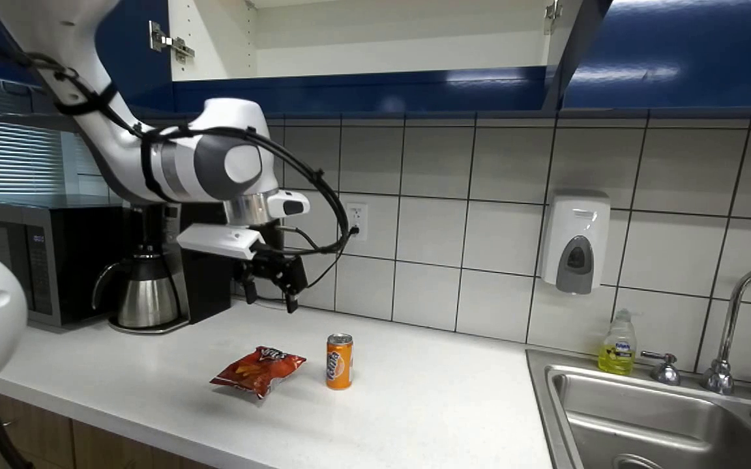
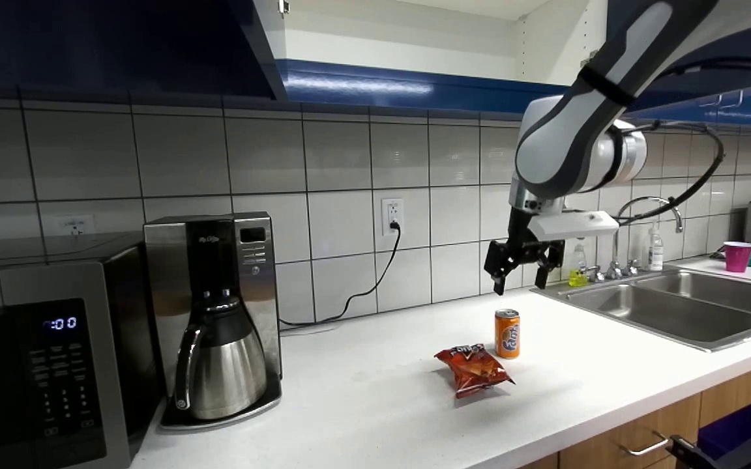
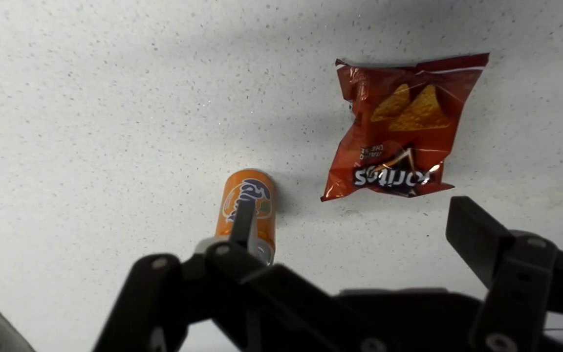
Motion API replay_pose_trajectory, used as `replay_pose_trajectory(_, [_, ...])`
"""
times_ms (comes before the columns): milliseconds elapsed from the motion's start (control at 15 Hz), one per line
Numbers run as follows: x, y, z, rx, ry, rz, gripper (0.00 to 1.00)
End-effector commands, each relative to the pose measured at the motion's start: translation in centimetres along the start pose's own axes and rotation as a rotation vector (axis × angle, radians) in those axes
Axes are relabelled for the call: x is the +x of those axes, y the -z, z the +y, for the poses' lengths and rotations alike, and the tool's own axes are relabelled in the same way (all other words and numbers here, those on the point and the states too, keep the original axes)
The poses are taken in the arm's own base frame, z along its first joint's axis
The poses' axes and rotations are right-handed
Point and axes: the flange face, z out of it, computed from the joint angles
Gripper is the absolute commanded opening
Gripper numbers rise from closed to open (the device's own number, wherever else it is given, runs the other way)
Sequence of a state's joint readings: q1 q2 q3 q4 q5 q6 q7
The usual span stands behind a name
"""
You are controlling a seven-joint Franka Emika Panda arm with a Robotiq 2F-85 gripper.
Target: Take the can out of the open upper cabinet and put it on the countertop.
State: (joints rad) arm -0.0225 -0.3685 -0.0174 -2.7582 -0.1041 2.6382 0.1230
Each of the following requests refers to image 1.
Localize stainless steel sink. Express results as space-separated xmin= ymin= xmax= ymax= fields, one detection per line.
xmin=525 ymin=347 xmax=751 ymax=469

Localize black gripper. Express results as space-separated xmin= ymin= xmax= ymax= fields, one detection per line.
xmin=240 ymin=245 xmax=308 ymax=316

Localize orange Fanta soda can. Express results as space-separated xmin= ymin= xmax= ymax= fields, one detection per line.
xmin=323 ymin=331 xmax=353 ymax=393

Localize open blue upper cabinet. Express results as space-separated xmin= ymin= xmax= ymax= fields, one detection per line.
xmin=163 ymin=0 xmax=568 ymax=120

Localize black coffee maker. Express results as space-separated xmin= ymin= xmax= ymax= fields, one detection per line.
xmin=124 ymin=202 xmax=233 ymax=329

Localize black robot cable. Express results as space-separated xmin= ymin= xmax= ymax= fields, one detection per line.
xmin=26 ymin=50 xmax=361 ymax=260

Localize black power cord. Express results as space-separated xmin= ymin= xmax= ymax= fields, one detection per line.
xmin=299 ymin=229 xmax=359 ymax=301

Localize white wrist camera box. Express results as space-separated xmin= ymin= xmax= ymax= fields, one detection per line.
xmin=175 ymin=222 xmax=266 ymax=260

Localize closed blue upper cabinet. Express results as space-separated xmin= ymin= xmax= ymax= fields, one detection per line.
xmin=565 ymin=0 xmax=751 ymax=115

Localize black microwave oven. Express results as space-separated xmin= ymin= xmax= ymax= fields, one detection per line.
xmin=0 ymin=195 xmax=124 ymax=331

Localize blue cabinet door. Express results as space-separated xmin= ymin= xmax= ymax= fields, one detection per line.
xmin=538 ymin=0 xmax=615 ymax=115
xmin=0 ymin=0 xmax=176 ymax=93

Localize wooden lower cabinet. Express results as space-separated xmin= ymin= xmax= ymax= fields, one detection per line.
xmin=0 ymin=393 xmax=213 ymax=469

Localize white wall soap dispenser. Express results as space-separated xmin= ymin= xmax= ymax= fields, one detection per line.
xmin=538 ymin=189 xmax=613 ymax=296

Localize white wall outlet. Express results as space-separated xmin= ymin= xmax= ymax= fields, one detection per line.
xmin=342 ymin=200 xmax=370 ymax=245

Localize window blinds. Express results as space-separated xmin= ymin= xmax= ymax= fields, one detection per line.
xmin=0 ymin=67 xmax=124 ymax=202

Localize stainless steel coffee carafe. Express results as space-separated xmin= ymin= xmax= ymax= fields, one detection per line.
xmin=87 ymin=249 xmax=185 ymax=334

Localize chrome sink faucet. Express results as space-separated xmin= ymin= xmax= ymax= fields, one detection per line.
xmin=638 ymin=256 xmax=751 ymax=406

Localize red chip bag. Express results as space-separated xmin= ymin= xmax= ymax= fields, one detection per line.
xmin=207 ymin=344 xmax=308 ymax=404

